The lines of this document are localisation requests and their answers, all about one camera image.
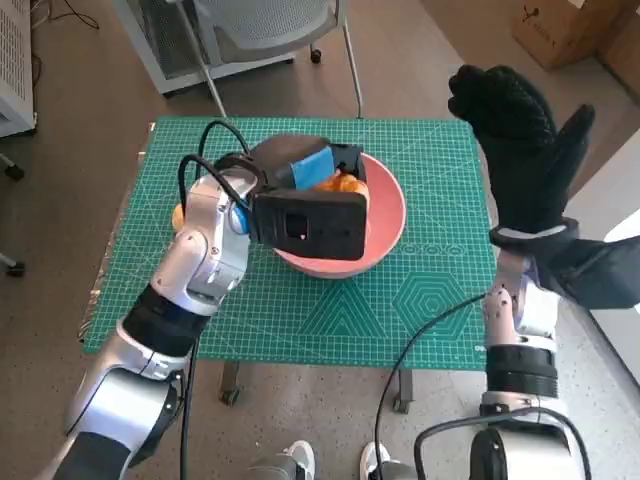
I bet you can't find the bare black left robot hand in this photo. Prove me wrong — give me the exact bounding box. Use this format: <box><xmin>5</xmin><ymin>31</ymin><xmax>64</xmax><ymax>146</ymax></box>
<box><xmin>249</xmin><ymin>135</ymin><xmax>371</xmax><ymax>194</ymax></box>

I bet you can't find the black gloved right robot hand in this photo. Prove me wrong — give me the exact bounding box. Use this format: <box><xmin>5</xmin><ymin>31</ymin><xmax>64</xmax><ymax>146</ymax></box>
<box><xmin>447</xmin><ymin>63</ymin><xmax>596</xmax><ymax>235</ymax></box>

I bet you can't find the pink bowl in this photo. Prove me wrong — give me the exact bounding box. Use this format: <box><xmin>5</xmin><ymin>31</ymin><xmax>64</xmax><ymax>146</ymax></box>
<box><xmin>249</xmin><ymin>148</ymin><xmax>408</xmax><ymax>281</ymax></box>

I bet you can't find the white desk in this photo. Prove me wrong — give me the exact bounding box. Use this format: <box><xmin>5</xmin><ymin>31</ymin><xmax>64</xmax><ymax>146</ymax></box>
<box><xmin>564</xmin><ymin>137</ymin><xmax>640</xmax><ymax>389</ymax></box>

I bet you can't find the grey mesh chair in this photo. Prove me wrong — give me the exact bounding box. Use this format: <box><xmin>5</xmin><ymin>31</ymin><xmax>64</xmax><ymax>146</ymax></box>
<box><xmin>194</xmin><ymin>0</ymin><xmax>364</xmax><ymax>120</ymax></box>

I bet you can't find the plain cardboard box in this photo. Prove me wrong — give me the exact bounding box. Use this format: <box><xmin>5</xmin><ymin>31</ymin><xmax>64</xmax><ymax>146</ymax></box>
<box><xmin>598</xmin><ymin>29</ymin><xmax>640</xmax><ymax>106</ymax></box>

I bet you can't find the printed cardboard box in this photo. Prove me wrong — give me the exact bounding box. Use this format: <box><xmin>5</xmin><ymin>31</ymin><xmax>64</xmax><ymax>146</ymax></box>
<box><xmin>510</xmin><ymin>0</ymin><xmax>640</xmax><ymax>71</ymax></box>

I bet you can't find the green cutting mat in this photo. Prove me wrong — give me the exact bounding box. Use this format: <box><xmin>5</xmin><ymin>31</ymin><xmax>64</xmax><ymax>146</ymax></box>
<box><xmin>79</xmin><ymin>117</ymin><xmax>497</xmax><ymax>372</ymax></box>

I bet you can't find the table leg with caster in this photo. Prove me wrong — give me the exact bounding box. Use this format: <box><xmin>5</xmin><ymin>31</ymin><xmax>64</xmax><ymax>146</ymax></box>
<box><xmin>217</xmin><ymin>363</ymin><xmax>241</xmax><ymax>406</ymax></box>
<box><xmin>392</xmin><ymin>368</ymin><xmax>414</xmax><ymax>415</ymax></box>

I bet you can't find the black office chair base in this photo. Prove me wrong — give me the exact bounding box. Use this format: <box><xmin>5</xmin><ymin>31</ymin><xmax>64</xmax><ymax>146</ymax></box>
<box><xmin>0</xmin><ymin>149</ymin><xmax>27</xmax><ymax>277</ymax></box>

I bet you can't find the white perforated appliance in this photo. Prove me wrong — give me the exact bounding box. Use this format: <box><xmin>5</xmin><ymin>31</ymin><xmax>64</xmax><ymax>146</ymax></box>
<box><xmin>0</xmin><ymin>0</ymin><xmax>39</xmax><ymax>139</ymax></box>

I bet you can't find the person's left shoe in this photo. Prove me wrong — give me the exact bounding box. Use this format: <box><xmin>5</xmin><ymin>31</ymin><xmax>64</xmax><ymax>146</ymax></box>
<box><xmin>277</xmin><ymin>440</ymin><xmax>317</xmax><ymax>480</ymax></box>

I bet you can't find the person's shoe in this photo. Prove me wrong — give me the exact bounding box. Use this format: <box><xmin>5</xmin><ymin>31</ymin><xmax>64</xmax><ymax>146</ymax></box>
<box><xmin>359</xmin><ymin>442</ymin><xmax>392</xmax><ymax>480</ymax></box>
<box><xmin>277</xmin><ymin>440</ymin><xmax>317</xmax><ymax>480</ymax></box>

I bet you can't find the person's right shoe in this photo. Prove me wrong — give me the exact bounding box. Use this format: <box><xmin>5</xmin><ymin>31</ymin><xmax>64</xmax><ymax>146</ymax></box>
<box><xmin>359</xmin><ymin>442</ymin><xmax>392</xmax><ymax>480</ymax></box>

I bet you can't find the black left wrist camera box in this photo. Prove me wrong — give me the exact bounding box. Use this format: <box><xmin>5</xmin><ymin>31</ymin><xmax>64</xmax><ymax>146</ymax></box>
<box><xmin>252</xmin><ymin>191</ymin><xmax>369</xmax><ymax>262</ymax></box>

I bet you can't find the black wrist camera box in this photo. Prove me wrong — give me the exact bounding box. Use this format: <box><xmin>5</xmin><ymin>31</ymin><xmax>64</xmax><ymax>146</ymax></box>
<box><xmin>532</xmin><ymin>233</ymin><xmax>640</xmax><ymax>312</ymax></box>
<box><xmin>252</xmin><ymin>191</ymin><xmax>369</xmax><ymax>262</ymax></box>

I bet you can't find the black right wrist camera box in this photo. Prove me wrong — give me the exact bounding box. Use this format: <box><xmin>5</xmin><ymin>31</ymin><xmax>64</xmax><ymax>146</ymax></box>
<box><xmin>532</xmin><ymin>233</ymin><xmax>640</xmax><ymax>312</ymax></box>

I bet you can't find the long black right arm cable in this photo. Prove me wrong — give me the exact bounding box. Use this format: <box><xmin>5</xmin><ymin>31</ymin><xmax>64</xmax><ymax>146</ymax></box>
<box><xmin>374</xmin><ymin>293</ymin><xmax>489</xmax><ymax>480</ymax></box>

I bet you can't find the black floor cable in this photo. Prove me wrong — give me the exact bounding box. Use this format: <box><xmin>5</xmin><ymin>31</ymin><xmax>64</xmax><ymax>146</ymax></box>
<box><xmin>62</xmin><ymin>0</ymin><xmax>101</xmax><ymax>29</ymax></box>

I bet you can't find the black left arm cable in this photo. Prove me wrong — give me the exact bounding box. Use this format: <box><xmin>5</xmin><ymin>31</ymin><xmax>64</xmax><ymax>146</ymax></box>
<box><xmin>177</xmin><ymin>119</ymin><xmax>261</xmax><ymax>480</ymax></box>

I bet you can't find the looped black right arm cable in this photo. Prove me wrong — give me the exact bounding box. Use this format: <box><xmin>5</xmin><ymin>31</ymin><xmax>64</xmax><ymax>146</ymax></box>
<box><xmin>413</xmin><ymin>406</ymin><xmax>594</xmax><ymax>480</ymax></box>

